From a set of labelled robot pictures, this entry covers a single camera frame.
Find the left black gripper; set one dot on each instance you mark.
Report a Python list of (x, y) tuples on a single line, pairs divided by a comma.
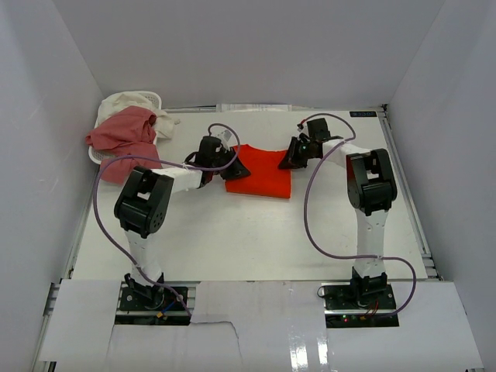
[(236, 169)]

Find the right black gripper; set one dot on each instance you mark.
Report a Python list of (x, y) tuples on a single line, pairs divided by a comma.
[(287, 163)]

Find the orange t-shirt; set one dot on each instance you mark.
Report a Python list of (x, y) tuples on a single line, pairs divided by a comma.
[(265, 179)]

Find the pink t-shirt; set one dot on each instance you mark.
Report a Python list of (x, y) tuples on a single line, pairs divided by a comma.
[(128, 132)]

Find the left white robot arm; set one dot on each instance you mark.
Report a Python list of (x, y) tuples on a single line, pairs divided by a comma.
[(142, 207)]

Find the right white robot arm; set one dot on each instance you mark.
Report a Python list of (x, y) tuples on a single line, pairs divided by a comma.
[(371, 190)]

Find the dark label sticker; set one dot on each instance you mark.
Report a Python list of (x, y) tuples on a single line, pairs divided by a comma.
[(363, 114)]

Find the cream white t-shirt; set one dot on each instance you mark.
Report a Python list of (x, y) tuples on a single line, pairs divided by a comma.
[(165, 130)]

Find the white laundry basket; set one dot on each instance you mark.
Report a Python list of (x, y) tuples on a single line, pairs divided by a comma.
[(118, 101)]

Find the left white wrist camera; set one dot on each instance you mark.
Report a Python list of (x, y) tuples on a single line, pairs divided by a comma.
[(225, 137)]

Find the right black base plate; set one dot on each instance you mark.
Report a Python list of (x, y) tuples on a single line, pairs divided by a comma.
[(343, 310)]

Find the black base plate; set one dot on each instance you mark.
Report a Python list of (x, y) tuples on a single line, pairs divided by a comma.
[(343, 310), (167, 310)]

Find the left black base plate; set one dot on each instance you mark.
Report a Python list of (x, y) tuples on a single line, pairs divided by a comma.
[(167, 310)]

